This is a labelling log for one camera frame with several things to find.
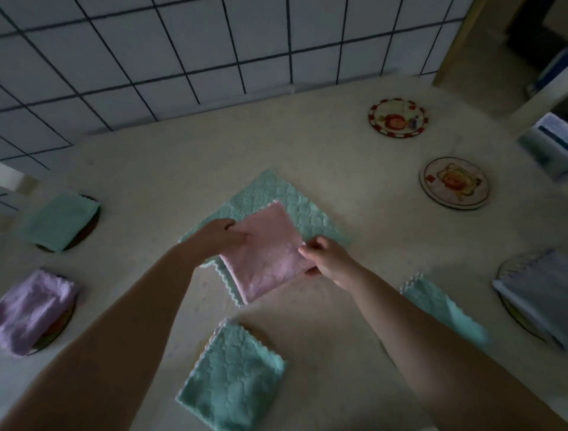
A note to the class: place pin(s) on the person's right hand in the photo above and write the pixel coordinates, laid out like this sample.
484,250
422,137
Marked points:
333,262

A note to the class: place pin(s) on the person's left hand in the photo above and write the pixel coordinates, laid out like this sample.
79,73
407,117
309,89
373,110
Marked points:
217,242

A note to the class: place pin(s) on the green cloth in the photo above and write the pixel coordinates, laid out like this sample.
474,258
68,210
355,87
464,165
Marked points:
230,377
60,222
443,311
266,253
301,208

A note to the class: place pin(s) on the brown cartoon coaster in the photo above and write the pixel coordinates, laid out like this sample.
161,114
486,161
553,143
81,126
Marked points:
88,233

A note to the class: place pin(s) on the white cartoon coaster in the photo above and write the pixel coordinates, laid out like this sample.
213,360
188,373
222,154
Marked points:
455,183

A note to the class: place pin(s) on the red rimmed small coaster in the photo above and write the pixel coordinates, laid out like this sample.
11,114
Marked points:
398,118

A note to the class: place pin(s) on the edge coaster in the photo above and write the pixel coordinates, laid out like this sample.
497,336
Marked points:
510,306

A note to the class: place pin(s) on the person's left forearm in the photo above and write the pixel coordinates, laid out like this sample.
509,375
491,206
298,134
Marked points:
102,346

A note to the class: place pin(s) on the person's right forearm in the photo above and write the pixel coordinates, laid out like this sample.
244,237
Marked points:
443,368

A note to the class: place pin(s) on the cream speckled tablecloth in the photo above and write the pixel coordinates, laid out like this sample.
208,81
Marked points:
377,244

